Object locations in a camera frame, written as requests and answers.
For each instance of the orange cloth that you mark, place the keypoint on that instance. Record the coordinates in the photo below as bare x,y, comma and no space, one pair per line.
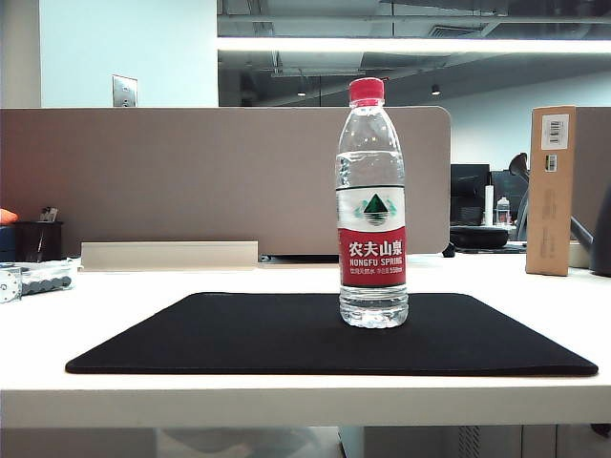
7,215

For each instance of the dark blue bag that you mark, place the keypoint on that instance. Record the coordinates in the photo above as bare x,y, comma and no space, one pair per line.
6,243

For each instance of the black computer monitor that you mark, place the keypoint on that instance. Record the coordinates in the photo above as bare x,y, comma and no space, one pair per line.
507,183
470,191

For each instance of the tall cardboard box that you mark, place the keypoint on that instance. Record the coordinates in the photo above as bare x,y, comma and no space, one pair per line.
549,205

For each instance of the black office chair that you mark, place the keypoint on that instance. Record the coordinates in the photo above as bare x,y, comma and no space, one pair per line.
520,164

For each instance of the black mouse pad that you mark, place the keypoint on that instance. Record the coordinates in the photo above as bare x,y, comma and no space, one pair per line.
238,334

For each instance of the plastic water bottle red label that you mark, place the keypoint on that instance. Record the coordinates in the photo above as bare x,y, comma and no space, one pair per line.
373,248

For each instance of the white linear ceiling light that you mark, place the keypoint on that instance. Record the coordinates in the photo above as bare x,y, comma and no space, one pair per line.
429,44

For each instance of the clear stationery item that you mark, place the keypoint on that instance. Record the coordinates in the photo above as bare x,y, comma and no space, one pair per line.
49,214

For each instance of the narrow beige desk divider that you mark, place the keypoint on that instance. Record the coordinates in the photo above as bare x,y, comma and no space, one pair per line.
588,167

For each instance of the silver wall switch plate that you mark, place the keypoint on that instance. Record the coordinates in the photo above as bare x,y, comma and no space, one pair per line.
125,90

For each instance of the small clear background bottle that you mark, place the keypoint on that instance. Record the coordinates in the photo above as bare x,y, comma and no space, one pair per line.
503,212

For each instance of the grey watering can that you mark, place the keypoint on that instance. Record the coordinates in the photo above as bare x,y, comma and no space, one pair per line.
599,248

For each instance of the black mesh pen holder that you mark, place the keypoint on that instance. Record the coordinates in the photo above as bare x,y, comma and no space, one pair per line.
38,241

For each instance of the white upright tube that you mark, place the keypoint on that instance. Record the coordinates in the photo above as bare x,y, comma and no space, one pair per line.
489,205

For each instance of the white poker chip stack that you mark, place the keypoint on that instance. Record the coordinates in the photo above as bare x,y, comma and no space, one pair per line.
9,286

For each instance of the black round pouch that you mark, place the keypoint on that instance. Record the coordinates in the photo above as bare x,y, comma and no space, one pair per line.
479,236

